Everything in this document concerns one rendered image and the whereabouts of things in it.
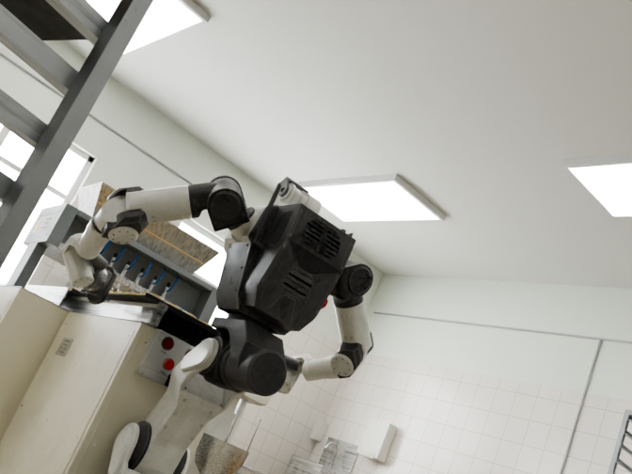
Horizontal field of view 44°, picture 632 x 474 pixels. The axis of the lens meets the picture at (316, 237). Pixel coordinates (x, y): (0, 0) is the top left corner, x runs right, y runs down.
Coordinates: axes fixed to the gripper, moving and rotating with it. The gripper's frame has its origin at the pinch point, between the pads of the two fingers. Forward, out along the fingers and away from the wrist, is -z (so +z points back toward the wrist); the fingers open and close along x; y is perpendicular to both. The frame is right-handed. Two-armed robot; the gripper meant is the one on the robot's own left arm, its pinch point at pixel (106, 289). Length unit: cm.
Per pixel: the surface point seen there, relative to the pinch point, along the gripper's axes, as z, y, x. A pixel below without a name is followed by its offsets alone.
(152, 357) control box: 11.0, -28.6, -15.2
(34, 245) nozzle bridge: -29, 50, 10
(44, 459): 0, -7, -53
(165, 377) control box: 6.7, -32.8, -18.7
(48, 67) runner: 138, -49, 4
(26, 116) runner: 137, -49, -4
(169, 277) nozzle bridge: -64, 11, 23
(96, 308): -18.6, 9.8, -4.6
